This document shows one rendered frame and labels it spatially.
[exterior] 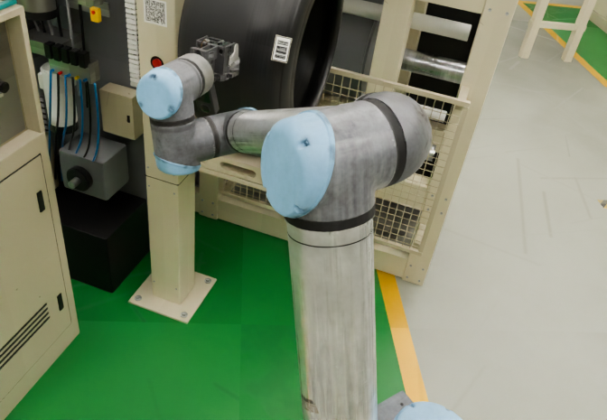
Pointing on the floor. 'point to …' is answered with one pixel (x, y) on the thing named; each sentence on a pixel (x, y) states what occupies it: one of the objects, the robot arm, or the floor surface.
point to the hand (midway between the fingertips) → (233, 60)
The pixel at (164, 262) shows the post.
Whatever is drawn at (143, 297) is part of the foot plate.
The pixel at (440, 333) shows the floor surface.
